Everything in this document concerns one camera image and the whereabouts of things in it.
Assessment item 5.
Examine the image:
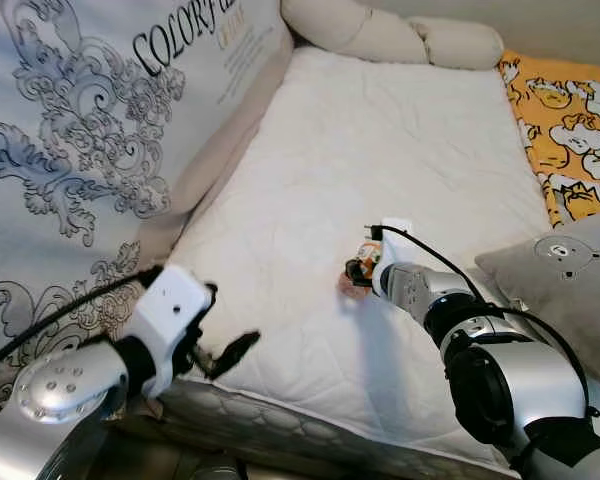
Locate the grey quilted mattress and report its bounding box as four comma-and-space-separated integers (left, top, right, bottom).
150, 375, 521, 480

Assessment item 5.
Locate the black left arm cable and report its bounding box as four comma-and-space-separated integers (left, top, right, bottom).
0, 265, 166, 379

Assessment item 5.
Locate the grey bear pillow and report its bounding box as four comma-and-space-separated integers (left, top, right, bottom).
475, 210, 600, 391

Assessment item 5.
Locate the yellow cartoon egg blanket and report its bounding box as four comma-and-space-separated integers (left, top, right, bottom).
497, 50, 600, 229

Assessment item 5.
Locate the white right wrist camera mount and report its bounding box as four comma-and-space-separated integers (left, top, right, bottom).
365, 218, 416, 301

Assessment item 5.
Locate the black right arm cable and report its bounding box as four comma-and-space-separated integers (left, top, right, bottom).
368, 225, 593, 421

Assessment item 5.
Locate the printed ornament headboard cushion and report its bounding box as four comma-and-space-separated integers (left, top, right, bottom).
0, 0, 293, 411

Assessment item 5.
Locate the white quilted mattress pad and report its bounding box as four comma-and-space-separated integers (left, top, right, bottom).
165, 45, 600, 476

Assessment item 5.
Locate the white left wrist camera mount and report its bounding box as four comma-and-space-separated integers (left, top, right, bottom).
130, 265, 216, 398

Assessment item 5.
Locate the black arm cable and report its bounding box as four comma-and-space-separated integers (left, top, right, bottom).
0, 265, 166, 379
368, 225, 593, 421

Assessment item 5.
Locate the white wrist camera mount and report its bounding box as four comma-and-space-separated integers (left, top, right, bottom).
130, 265, 216, 398
365, 218, 416, 301

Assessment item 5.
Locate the beige braided bumper pillow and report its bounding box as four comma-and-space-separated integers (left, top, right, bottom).
280, 0, 506, 71

